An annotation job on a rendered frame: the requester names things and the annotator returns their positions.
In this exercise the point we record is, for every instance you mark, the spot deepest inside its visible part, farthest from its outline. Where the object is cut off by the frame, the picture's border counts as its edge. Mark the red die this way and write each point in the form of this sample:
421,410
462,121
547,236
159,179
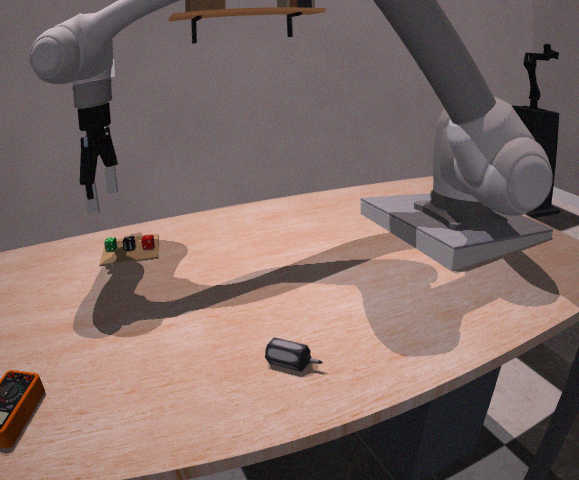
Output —
148,242

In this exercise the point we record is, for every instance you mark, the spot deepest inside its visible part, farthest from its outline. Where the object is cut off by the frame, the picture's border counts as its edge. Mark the green die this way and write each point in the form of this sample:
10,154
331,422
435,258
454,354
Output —
110,244

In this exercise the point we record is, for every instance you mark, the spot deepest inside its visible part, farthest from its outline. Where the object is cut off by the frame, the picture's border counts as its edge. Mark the orange digital multimeter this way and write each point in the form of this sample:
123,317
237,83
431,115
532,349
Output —
20,392

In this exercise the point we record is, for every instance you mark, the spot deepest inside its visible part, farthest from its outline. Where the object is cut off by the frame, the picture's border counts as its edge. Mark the tan mat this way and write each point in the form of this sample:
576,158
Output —
138,254

